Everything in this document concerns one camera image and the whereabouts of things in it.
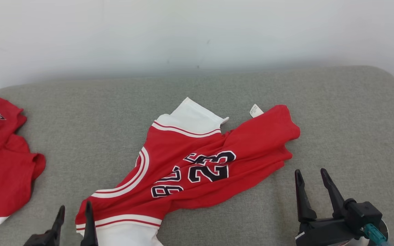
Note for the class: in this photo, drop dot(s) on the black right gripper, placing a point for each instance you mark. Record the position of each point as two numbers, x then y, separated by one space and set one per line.
323 234

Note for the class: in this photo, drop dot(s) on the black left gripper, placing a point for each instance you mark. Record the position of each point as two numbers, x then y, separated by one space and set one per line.
39 241

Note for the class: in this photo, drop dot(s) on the red shorts with white stripes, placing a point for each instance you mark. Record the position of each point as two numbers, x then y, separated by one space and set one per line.
2 171

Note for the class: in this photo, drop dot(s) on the red basketball jersey number 23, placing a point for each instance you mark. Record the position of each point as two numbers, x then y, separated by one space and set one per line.
190 184

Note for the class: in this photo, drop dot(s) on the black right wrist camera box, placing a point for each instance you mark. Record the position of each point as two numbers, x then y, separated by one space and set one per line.
364 213

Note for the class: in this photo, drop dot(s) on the teal right camera connector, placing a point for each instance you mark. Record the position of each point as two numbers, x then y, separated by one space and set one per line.
375 235

